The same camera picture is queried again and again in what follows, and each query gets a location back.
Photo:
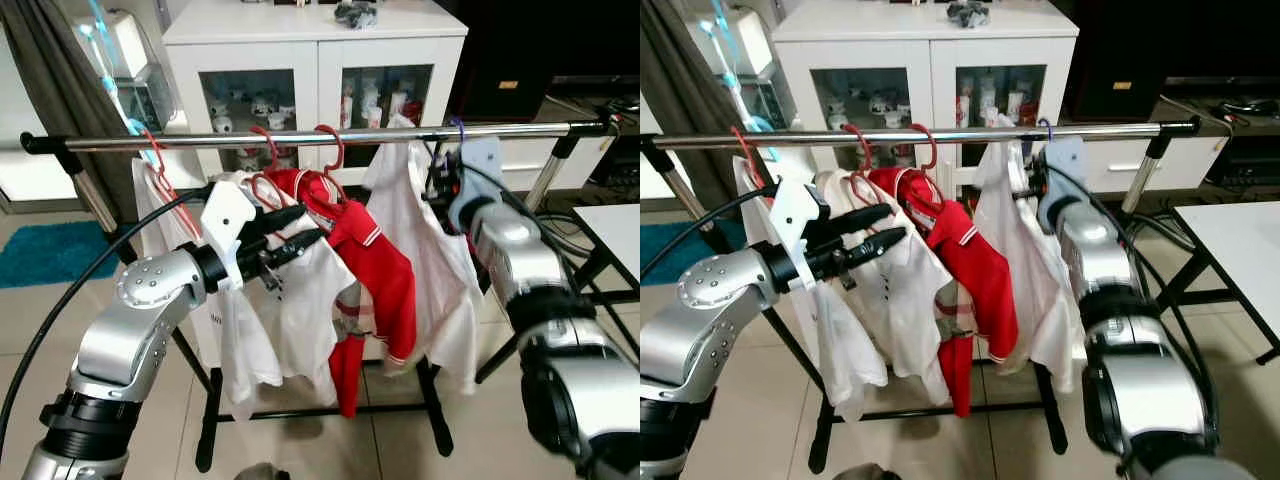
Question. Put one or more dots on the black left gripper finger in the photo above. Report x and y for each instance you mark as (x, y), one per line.
(280, 217)
(295, 248)
(870, 250)
(860, 216)

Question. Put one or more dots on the white sports shirt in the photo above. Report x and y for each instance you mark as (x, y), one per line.
(1030, 290)
(420, 260)

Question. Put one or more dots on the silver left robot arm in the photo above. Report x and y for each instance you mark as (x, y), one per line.
(720, 320)
(130, 320)

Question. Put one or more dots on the red plastic hanger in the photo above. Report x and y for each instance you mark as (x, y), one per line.
(748, 160)
(932, 150)
(866, 150)
(158, 165)
(272, 150)
(338, 150)

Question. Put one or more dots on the light blue plastic hanger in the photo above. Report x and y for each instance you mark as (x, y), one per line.
(735, 80)

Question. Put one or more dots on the metal clothes rack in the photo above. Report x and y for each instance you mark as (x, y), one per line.
(230, 138)
(1000, 133)

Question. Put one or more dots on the white polo shirt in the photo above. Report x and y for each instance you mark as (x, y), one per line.
(310, 310)
(910, 310)

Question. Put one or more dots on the red polo shirt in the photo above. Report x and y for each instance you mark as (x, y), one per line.
(985, 290)
(385, 280)

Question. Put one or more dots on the white t-shirt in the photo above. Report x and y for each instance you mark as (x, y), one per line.
(850, 350)
(245, 350)

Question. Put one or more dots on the white low drawer unit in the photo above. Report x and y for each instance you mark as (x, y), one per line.
(590, 160)
(1190, 165)

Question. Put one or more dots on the clear glass tank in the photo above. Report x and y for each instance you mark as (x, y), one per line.
(760, 100)
(150, 100)

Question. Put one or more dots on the white glass-door cabinet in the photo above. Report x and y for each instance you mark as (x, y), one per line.
(315, 55)
(925, 55)

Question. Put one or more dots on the teal shaggy rug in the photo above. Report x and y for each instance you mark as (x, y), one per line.
(660, 255)
(50, 255)

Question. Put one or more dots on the grey toy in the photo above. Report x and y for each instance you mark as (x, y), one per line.
(355, 14)
(968, 14)

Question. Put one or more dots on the grey table with black legs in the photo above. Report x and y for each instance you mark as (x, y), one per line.
(615, 235)
(1230, 240)

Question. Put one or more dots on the dark grey curtain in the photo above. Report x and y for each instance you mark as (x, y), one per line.
(50, 80)
(680, 90)

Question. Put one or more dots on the black media device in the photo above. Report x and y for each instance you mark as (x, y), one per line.
(1245, 165)

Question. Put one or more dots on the grey robot foot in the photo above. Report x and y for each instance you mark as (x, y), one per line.
(262, 472)
(865, 473)

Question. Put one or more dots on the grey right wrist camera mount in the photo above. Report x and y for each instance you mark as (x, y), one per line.
(482, 165)
(1065, 165)

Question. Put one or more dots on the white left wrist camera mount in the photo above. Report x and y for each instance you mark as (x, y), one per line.
(228, 215)
(795, 215)

